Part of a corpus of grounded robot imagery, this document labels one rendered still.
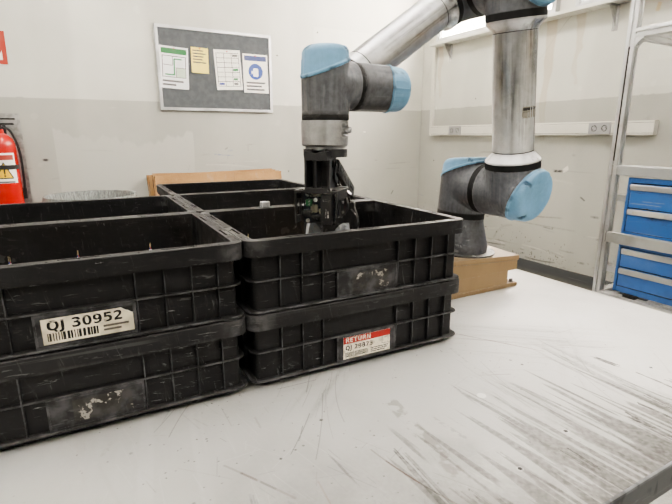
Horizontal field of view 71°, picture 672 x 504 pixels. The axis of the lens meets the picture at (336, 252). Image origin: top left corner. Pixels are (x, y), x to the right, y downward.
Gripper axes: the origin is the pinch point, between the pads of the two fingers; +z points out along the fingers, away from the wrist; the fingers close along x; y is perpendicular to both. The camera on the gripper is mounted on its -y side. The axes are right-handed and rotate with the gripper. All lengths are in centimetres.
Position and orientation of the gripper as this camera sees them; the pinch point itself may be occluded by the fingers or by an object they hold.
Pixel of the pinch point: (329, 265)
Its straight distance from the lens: 82.5
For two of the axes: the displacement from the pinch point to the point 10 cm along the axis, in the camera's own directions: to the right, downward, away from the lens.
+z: 0.0, 9.7, 2.4
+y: -2.8, 2.3, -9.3
